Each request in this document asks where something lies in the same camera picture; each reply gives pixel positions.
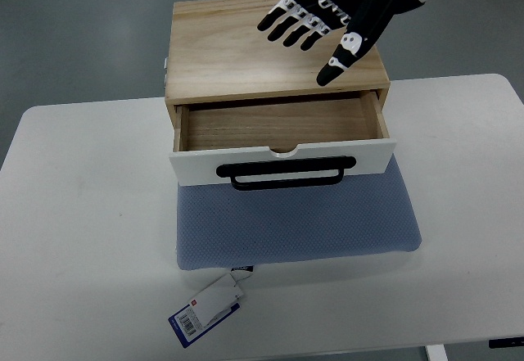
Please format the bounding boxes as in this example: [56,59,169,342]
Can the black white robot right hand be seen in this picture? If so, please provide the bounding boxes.
[257,0,427,86]

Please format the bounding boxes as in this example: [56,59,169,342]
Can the white drawer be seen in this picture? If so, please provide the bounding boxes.
[169,90,396,186]

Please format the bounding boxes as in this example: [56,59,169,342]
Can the black drawer handle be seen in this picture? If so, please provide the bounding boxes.
[215,156,357,192]

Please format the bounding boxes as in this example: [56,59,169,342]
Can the wooden drawer cabinet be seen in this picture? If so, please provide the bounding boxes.
[165,0,390,126]

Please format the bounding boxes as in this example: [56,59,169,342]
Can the white tag on cabinet side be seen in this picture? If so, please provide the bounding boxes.
[163,57,169,88]

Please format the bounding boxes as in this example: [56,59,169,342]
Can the blue mesh cushion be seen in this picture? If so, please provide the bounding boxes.
[176,157,422,270]

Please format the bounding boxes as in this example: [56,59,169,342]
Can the white blue product tag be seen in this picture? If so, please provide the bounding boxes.
[168,273,244,349]

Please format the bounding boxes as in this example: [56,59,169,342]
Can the white table leg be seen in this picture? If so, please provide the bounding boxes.
[425,345,449,361]

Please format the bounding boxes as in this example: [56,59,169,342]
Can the black table control panel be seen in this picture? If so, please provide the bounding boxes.
[488,336,524,349]

